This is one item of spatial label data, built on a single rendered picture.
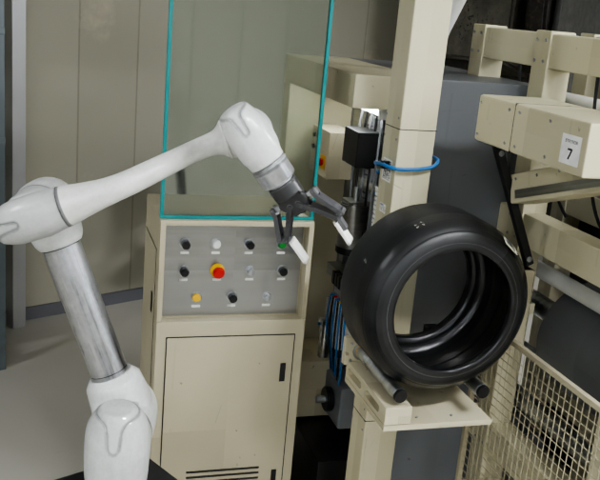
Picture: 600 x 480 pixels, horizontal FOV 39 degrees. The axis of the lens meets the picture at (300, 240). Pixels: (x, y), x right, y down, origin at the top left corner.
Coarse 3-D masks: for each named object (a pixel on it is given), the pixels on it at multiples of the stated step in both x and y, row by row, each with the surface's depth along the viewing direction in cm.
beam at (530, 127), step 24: (504, 96) 274; (480, 120) 276; (504, 120) 262; (528, 120) 249; (552, 120) 237; (576, 120) 227; (504, 144) 261; (528, 144) 249; (552, 144) 237; (576, 168) 227
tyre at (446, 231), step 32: (384, 224) 262; (448, 224) 251; (480, 224) 254; (352, 256) 264; (384, 256) 249; (416, 256) 247; (480, 256) 284; (512, 256) 257; (352, 288) 259; (384, 288) 248; (480, 288) 287; (512, 288) 259; (352, 320) 260; (384, 320) 250; (448, 320) 288; (480, 320) 286; (512, 320) 263; (384, 352) 254; (416, 352) 286; (448, 352) 285; (480, 352) 265; (416, 384) 262; (448, 384) 264
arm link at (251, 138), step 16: (224, 112) 199; (240, 112) 195; (256, 112) 198; (224, 128) 197; (240, 128) 196; (256, 128) 196; (240, 144) 197; (256, 144) 196; (272, 144) 198; (240, 160) 201; (256, 160) 198; (272, 160) 199
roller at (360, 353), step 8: (360, 352) 285; (368, 360) 279; (368, 368) 278; (376, 368) 273; (376, 376) 271; (384, 376) 267; (384, 384) 265; (392, 384) 261; (392, 392) 259; (400, 392) 258; (400, 400) 258
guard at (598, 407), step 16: (528, 352) 275; (496, 368) 295; (512, 368) 286; (528, 368) 276; (544, 368) 266; (544, 384) 268; (560, 384) 259; (496, 400) 295; (528, 400) 276; (592, 400) 244; (560, 416) 260; (464, 432) 316; (496, 432) 295; (528, 432) 276; (592, 432) 245; (464, 448) 318; (528, 448) 277; (560, 448) 260; (480, 464) 306; (528, 464) 276; (592, 464) 244
